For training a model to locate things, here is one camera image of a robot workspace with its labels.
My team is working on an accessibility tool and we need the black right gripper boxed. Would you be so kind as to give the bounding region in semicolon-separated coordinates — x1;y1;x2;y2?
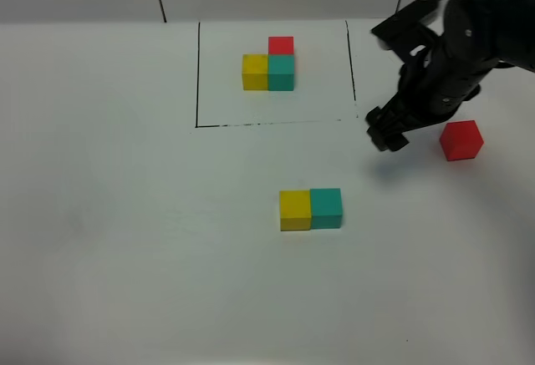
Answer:
365;26;485;152

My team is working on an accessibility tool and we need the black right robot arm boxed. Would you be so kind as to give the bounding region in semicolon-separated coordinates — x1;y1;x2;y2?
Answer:
365;0;534;151

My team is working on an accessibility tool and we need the template green cube block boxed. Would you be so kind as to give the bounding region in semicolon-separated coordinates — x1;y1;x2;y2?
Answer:
268;55;295;92

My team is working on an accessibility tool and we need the template red cube block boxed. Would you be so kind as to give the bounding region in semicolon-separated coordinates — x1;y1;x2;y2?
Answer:
268;36;294;55

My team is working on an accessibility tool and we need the template yellow cube block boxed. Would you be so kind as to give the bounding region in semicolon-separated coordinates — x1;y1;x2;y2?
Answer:
242;54;268;91

